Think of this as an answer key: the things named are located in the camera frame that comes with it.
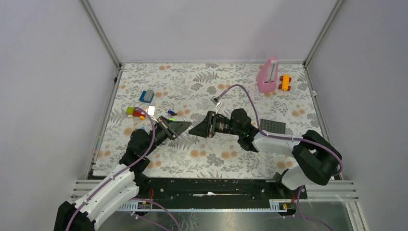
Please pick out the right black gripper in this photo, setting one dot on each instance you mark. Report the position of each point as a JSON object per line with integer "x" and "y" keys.
{"x": 207, "y": 127}

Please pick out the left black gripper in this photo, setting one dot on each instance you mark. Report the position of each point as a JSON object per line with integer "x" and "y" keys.
{"x": 178, "y": 127}

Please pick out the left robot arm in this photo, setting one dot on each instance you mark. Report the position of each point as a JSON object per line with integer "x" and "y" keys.
{"x": 90, "y": 211}

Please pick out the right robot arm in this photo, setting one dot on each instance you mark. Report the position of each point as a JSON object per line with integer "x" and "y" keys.
{"x": 317, "y": 160}

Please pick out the blue grey brick block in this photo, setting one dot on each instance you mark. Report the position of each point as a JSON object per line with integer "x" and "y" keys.
{"x": 147, "y": 96}

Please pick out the red green toy truck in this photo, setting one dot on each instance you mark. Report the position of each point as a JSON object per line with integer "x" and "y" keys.
{"x": 132, "y": 112}

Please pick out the dark grey brick baseplate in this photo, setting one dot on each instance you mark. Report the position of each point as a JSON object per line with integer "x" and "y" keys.
{"x": 273, "y": 126}

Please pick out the pink metronome box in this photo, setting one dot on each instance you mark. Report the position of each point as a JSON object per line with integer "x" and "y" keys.
{"x": 266, "y": 79}

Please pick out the floral patterned table mat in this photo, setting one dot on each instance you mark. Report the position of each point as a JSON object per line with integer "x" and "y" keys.
{"x": 222, "y": 102}

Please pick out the orange red toy car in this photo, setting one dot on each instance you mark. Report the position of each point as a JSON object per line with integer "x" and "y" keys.
{"x": 285, "y": 83}

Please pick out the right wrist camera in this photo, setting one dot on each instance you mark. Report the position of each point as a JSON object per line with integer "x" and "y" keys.
{"x": 216, "y": 101}

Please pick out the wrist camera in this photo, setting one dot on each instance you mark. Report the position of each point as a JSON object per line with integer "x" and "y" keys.
{"x": 216, "y": 101}
{"x": 151, "y": 110}

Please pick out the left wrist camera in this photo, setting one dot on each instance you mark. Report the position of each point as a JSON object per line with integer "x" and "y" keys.
{"x": 151, "y": 110}

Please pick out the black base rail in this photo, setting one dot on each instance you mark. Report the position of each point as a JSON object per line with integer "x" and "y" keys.
{"x": 212, "y": 192}

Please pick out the white slotted cable duct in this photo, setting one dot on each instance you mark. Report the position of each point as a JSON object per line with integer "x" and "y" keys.
{"x": 251, "y": 206}

